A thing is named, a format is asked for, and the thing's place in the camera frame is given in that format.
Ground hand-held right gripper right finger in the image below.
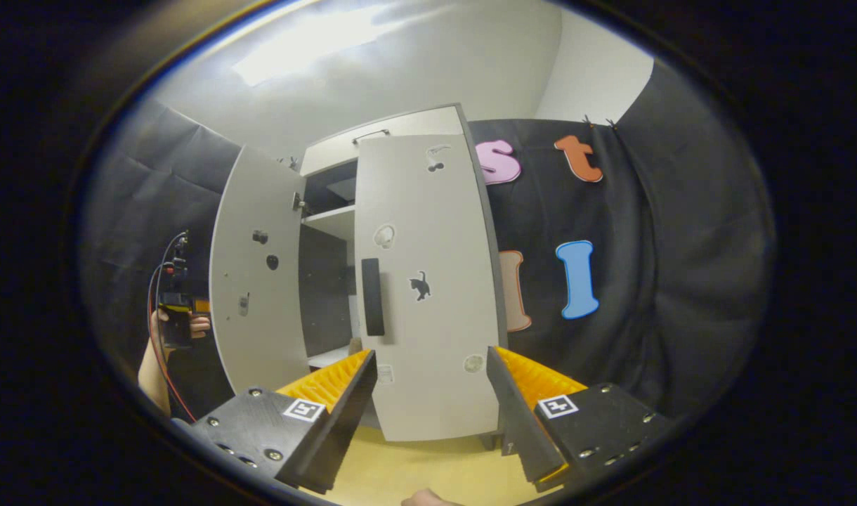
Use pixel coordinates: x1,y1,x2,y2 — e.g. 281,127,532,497
486,345,675,493

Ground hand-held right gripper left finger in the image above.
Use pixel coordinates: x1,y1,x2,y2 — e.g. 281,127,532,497
190,349,379,494

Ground white cabinet door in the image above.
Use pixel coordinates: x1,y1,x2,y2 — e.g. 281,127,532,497
353,134,503,443
209,144,311,394

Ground white shoe cabinet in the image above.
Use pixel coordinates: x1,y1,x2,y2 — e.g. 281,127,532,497
292,103,510,450

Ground black backdrop cloth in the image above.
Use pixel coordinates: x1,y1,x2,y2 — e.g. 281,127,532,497
79,58,778,422

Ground black door handle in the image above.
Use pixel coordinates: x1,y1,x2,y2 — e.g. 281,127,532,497
360,257,386,337

